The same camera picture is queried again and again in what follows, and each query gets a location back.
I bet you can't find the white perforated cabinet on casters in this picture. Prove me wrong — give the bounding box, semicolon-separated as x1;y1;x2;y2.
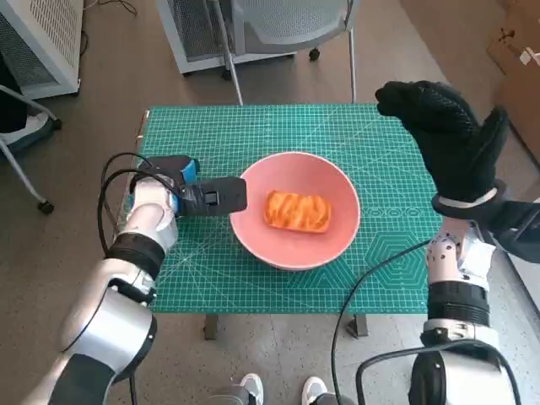
154;0;321;81

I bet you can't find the person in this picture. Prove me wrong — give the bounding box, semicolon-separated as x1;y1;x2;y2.
0;52;54;136

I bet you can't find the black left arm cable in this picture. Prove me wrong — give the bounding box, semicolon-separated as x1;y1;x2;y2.
96;151;181;254

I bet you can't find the white shoe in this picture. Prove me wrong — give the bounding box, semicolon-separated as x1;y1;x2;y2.
301;375;328;405
238;373;265;405

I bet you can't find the dark table leg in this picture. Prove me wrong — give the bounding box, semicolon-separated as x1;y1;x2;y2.
345;314;369;338
203;314;220;342

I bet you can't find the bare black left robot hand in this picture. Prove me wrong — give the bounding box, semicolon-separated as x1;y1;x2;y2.
135;154;200;186

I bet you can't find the light blue office chair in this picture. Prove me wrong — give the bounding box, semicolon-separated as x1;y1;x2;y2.
0;84;63;213

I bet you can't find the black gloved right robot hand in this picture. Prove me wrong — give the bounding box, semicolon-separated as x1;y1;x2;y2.
374;79;510;203

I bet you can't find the looped black robot cable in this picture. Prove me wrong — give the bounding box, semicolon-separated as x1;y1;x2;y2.
355;339;522;405

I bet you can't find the white board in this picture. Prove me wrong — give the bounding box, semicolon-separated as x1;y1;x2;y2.
511;256;540;316

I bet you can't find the large cardboard box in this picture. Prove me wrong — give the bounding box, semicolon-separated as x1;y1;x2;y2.
494;78;540;164

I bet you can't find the green cutting mat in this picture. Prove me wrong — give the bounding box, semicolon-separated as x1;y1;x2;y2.
126;105;430;316

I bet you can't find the small cardboard box with label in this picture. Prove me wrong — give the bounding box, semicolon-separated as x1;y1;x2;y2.
484;24;540;85

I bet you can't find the orange toy bread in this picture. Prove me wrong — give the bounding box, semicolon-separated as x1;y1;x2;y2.
263;189;332;235

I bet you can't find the pink bowl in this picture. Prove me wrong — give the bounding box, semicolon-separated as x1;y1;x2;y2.
229;151;362;271

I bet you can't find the long black robot cable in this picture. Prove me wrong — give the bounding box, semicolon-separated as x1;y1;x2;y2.
331;240;430;405

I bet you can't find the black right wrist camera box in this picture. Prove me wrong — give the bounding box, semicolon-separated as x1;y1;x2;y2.
476;200;540;263

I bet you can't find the large white perforated cabinet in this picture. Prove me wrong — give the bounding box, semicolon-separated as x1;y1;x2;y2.
0;0;84;100

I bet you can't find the gray mesh chair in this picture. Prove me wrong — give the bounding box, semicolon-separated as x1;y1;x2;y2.
213;0;359;106

